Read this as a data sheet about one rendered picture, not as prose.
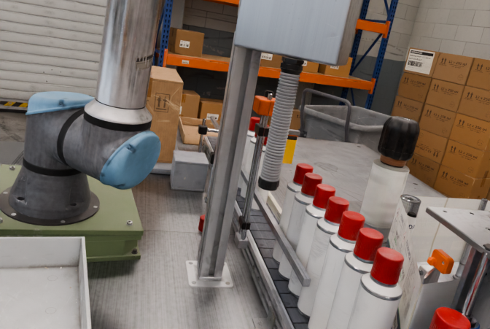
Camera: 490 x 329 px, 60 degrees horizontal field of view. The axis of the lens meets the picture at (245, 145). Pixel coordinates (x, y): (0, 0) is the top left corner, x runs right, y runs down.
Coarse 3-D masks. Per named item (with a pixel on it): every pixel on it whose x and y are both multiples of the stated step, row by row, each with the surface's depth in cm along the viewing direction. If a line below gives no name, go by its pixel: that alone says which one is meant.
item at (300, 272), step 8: (216, 128) 152; (248, 176) 107; (256, 192) 97; (256, 200) 95; (264, 208) 90; (264, 216) 88; (272, 216) 86; (272, 224) 83; (280, 232) 80; (280, 240) 78; (288, 248) 75; (288, 256) 73; (296, 256) 72; (296, 264) 70; (296, 272) 69; (304, 272) 68; (304, 280) 66
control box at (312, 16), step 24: (264, 0) 64; (288, 0) 63; (312, 0) 62; (336, 0) 60; (360, 0) 66; (240, 24) 66; (264, 24) 65; (288, 24) 64; (312, 24) 62; (336, 24) 61; (264, 48) 66; (288, 48) 64; (312, 48) 63; (336, 48) 62
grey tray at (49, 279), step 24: (0, 240) 57; (24, 240) 58; (48, 240) 59; (72, 240) 60; (0, 264) 58; (24, 264) 59; (48, 264) 60; (72, 264) 62; (0, 288) 54; (24, 288) 55; (48, 288) 56; (72, 288) 57; (0, 312) 50; (24, 312) 51; (48, 312) 52; (72, 312) 53
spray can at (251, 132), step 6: (252, 120) 115; (258, 120) 115; (252, 126) 115; (252, 132) 115; (246, 138) 116; (246, 144) 116; (246, 150) 116; (246, 156) 117; (240, 174) 119; (240, 180) 119; (240, 186) 119
